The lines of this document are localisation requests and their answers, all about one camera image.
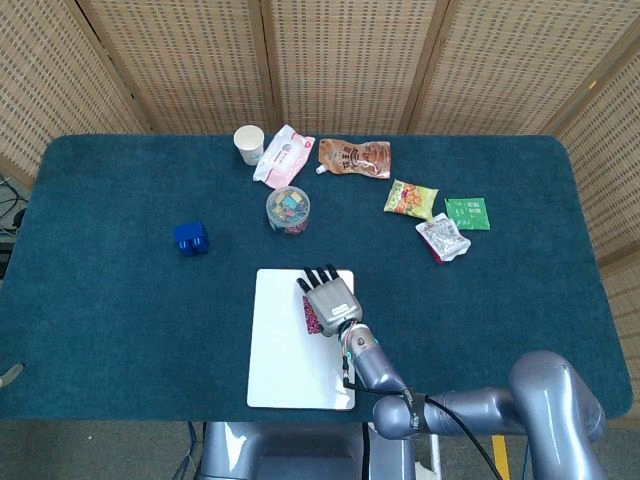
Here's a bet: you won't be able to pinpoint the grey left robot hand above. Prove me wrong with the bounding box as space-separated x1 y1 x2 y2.
0 363 25 389

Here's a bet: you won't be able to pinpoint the grey black right robot hand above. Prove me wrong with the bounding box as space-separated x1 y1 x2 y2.
295 263 365 337

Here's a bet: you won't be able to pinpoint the purple patterned packet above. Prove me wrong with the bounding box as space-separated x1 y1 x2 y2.
301 294 326 337

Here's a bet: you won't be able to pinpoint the white board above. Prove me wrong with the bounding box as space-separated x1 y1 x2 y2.
246 268 357 412

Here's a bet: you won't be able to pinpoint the clear jar of colourful clips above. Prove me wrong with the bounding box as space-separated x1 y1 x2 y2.
265 185 311 235

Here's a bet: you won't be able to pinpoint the teal table cloth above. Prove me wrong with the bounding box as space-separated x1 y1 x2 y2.
0 133 632 422

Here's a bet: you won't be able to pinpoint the yellow green snack bag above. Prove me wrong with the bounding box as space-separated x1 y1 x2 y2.
383 179 440 222

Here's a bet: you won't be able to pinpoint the silver red snack packet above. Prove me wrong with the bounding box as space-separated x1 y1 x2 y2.
415 212 472 265

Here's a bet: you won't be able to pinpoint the brown spout pouch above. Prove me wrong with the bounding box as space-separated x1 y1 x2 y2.
315 138 392 180

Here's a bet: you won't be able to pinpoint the grey robot torso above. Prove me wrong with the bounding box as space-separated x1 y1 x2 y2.
199 421 416 480

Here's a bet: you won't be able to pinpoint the pink white wet wipes pack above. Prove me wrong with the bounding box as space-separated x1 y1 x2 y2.
252 124 316 190

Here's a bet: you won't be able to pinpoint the blue toy building block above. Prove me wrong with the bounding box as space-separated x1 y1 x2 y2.
173 221 210 258

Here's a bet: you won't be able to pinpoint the green sachet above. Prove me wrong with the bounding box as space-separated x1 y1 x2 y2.
444 197 492 232

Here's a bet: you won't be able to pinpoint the white paper cup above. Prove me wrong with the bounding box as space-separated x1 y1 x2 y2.
233 125 265 166

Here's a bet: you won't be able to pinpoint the woven bamboo folding screen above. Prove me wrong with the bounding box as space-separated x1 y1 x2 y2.
0 0 640 421

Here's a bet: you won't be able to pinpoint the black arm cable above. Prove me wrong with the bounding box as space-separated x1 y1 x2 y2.
342 349 501 480

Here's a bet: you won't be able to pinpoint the black floor cables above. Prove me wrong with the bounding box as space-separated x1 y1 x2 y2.
0 174 29 236

